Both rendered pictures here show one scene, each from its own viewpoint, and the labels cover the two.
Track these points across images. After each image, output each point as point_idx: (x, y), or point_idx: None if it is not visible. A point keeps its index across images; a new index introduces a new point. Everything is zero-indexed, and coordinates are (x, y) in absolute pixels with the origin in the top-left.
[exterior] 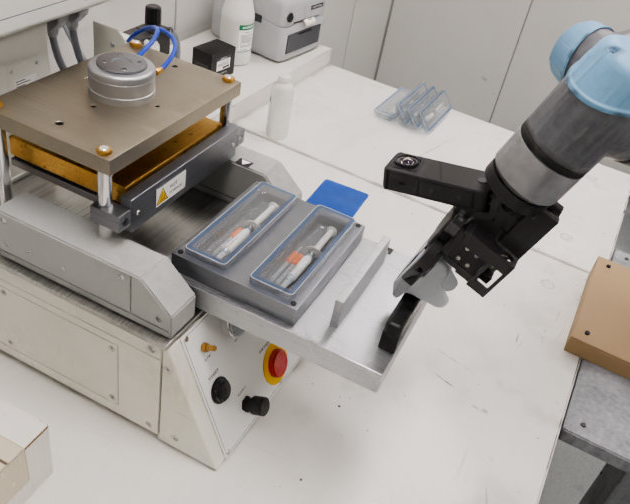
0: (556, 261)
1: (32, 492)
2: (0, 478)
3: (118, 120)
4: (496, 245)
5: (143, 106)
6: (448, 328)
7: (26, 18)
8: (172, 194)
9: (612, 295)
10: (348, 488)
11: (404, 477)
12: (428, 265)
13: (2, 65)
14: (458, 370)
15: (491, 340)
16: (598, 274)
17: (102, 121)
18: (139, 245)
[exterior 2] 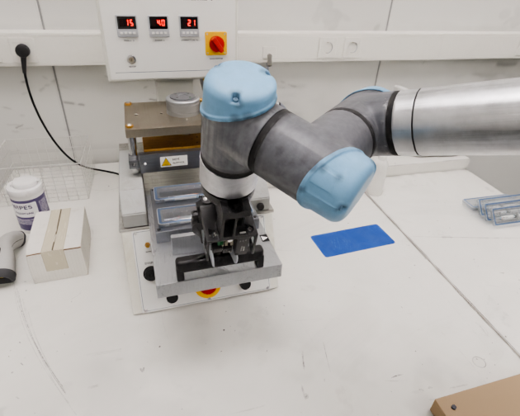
0: (512, 353)
1: (73, 276)
2: (47, 254)
3: (159, 119)
4: (213, 224)
5: (180, 118)
6: (348, 337)
7: (168, 73)
8: (176, 165)
9: None
10: (173, 368)
11: (206, 387)
12: (191, 226)
13: (163, 96)
14: (321, 362)
15: (372, 363)
16: None
17: (152, 118)
18: (140, 180)
